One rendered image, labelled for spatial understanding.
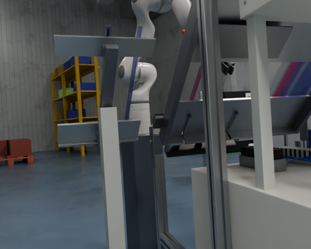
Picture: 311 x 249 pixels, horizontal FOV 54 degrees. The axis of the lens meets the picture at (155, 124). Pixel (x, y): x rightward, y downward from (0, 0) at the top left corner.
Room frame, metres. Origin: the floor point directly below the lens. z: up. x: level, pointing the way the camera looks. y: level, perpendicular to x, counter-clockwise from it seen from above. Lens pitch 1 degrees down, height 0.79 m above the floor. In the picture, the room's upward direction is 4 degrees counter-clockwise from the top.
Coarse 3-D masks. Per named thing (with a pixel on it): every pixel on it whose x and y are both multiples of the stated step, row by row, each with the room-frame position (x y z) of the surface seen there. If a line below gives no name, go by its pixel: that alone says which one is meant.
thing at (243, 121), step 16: (288, 96) 1.33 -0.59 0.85; (304, 96) 1.35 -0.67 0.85; (176, 112) 1.20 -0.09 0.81; (192, 112) 1.23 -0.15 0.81; (224, 112) 1.28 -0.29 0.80; (240, 112) 1.31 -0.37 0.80; (272, 112) 1.37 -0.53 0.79; (288, 112) 1.40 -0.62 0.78; (176, 128) 1.27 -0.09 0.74; (192, 128) 1.30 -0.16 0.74; (240, 128) 1.39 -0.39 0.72
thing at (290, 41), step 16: (224, 0) 0.92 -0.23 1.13; (224, 16) 0.96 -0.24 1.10; (224, 32) 0.95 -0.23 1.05; (240, 32) 0.97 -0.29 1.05; (272, 32) 1.00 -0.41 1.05; (288, 32) 1.02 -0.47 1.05; (304, 32) 1.09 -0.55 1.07; (224, 48) 1.00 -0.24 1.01; (240, 48) 1.02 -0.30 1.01; (272, 48) 1.05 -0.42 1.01; (288, 48) 1.13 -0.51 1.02; (304, 48) 1.15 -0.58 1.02
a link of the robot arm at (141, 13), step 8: (136, 0) 1.52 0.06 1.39; (144, 0) 1.51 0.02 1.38; (152, 0) 1.54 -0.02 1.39; (160, 0) 1.57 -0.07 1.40; (136, 8) 1.54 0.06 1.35; (144, 8) 1.53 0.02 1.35; (152, 8) 1.57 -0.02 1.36; (136, 16) 1.60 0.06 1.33; (144, 16) 1.56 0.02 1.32; (144, 24) 1.59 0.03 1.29; (152, 24) 1.61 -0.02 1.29; (136, 32) 1.64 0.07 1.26; (144, 32) 1.61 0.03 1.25; (152, 32) 1.62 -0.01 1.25; (120, 64) 1.68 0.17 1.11; (128, 64) 1.64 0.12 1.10; (120, 72) 1.67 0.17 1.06; (128, 72) 1.64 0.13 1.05; (136, 72) 1.67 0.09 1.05; (128, 80) 1.67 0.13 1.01; (136, 80) 1.69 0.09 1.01
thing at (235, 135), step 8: (272, 128) 1.45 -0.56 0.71; (280, 128) 1.46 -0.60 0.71; (288, 128) 1.47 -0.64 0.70; (176, 136) 1.30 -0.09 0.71; (184, 136) 1.31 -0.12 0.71; (192, 136) 1.32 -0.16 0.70; (200, 136) 1.33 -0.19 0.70; (232, 136) 1.36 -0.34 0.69; (240, 136) 1.37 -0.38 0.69; (248, 136) 1.38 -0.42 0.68; (168, 144) 1.27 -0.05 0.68; (176, 144) 1.28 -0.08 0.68
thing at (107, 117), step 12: (108, 108) 1.07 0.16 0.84; (108, 120) 1.07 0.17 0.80; (108, 132) 1.07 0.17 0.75; (108, 144) 1.07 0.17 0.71; (108, 156) 1.07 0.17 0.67; (108, 168) 1.07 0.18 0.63; (120, 168) 1.08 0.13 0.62; (108, 180) 1.07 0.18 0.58; (120, 180) 1.08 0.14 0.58; (108, 192) 1.06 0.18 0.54; (120, 192) 1.08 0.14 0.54; (108, 204) 1.06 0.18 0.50; (120, 204) 1.08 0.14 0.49; (108, 216) 1.06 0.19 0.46; (120, 216) 1.08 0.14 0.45; (108, 228) 1.06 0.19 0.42; (120, 228) 1.08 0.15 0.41; (108, 240) 1.07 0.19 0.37; (120, 240) 1.08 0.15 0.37
